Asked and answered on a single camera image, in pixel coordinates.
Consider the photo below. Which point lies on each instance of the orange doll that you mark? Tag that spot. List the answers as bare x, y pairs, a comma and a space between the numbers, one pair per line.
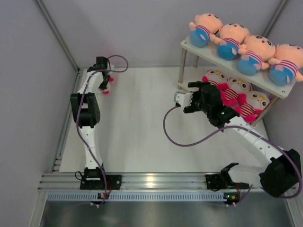
231, 36
286, 64

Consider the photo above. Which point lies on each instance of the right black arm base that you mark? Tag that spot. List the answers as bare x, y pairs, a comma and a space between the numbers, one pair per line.
217, 182

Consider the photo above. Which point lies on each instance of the white slotted cable duct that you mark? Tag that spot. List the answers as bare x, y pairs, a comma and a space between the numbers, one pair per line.
142, 196

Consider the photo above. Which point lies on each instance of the aluminium front rail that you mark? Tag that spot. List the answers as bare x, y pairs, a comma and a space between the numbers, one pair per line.
131, 181

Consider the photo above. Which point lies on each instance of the orange doll table back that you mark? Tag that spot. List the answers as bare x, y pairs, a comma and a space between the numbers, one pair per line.
205, 25

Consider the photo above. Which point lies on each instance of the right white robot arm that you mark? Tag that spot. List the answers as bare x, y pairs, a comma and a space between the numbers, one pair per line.
279, 170

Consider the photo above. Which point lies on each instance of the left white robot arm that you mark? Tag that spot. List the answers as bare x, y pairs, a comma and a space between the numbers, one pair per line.
86, 113

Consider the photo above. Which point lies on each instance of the white doll glasses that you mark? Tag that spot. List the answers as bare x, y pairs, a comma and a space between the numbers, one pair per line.
252, 105

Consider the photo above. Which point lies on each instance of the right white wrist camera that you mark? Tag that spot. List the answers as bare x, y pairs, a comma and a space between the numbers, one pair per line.
183, 99

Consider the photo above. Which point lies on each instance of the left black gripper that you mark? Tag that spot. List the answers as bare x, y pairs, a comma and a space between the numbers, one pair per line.
104, 86

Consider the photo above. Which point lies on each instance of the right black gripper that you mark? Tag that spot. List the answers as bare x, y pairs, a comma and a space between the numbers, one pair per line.
193, 108

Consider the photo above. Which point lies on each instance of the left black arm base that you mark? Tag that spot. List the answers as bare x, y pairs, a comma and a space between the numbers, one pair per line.
92, 179

